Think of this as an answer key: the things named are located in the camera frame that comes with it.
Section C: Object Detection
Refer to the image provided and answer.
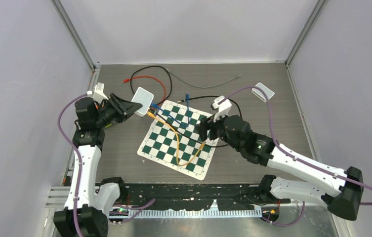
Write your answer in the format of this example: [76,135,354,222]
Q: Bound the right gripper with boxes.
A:
[194,109,243,152]

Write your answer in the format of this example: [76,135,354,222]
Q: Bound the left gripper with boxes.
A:
[95,93,142,127]

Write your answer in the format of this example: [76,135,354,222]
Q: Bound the white switch box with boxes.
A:
[251,82,275,103]
[131,87,154,117]

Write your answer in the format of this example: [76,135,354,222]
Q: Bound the black ethernet cable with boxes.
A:
[153,95,243,149]
[130,66,172,105]

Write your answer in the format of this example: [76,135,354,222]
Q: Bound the yellow ethernet cable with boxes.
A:
[148,111,207,167]

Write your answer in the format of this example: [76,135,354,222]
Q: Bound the blue ethernet cable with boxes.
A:
[150,92,191,129]

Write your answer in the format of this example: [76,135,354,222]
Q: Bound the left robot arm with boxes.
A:
[53,91,142,237]

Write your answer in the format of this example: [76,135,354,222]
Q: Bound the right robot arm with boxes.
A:
[196,115,364,221]

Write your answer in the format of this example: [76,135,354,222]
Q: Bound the green white chessboard mat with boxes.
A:
[137,100,219,181]

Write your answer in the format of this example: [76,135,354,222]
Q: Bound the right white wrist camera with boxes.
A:
[211,96,232,122]

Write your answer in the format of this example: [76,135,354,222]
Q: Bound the red ethernet cable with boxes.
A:
[123,76,167,105]

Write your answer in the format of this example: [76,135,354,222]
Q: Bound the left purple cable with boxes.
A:
[57,94,156,237]

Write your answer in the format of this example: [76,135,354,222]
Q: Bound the purple cable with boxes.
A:
[220,86,372,227]
[57,94,156,237]

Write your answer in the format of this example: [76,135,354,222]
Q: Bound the grey ethernet cable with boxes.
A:
[165,69,243,89]

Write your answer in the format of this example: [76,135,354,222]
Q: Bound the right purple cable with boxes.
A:
[220,86,372,227]

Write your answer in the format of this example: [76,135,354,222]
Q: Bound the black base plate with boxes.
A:
[115,183,290,211]

